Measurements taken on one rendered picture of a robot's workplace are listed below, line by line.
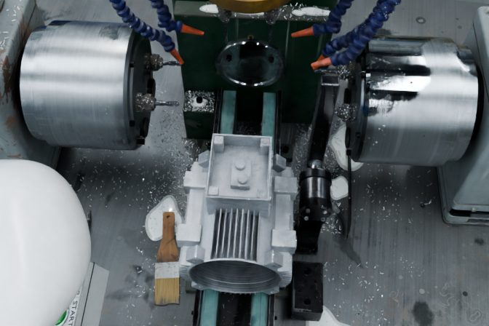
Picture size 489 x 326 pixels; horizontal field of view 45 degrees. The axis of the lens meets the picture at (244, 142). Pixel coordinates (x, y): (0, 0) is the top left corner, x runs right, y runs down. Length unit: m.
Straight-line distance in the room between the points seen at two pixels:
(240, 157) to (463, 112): 0.40
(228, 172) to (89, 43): 0.35
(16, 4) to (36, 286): 0.87
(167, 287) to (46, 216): 0.80
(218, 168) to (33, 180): 0.56
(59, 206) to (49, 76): 0.67
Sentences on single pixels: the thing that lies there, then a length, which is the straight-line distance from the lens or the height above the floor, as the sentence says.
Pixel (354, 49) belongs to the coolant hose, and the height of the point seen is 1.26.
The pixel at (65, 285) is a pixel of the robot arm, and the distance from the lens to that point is 0.44.
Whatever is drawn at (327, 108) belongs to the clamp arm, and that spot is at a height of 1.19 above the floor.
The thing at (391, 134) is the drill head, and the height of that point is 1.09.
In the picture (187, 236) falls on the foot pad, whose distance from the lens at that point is 0.98.
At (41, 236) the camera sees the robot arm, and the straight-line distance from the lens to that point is 0.44.
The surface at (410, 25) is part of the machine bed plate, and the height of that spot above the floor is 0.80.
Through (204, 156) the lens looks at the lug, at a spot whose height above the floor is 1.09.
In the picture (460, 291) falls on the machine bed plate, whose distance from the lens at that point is 1.30.
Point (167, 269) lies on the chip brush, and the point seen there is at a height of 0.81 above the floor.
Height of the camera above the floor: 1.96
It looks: 57 degrees down
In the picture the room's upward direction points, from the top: straight up
